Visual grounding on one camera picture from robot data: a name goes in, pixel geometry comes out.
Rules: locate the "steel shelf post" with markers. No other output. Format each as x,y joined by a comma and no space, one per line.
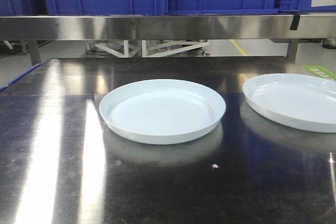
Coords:
34,52
292,49

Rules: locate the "stainless steel shelf rail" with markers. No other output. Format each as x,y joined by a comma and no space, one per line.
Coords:
190,27

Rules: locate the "light blue plate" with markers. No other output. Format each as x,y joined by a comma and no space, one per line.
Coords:
294,100
162,111

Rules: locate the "green floor sign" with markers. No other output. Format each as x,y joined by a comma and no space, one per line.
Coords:
321,72

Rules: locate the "right steel shelf post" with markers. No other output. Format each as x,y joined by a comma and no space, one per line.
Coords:
292,49

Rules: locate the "white metal frame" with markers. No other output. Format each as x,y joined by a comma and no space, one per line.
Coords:
144,48

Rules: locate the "left steel shelf post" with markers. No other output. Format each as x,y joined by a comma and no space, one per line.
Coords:
34,52

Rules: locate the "black tape strip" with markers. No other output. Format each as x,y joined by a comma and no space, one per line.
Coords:
295,22

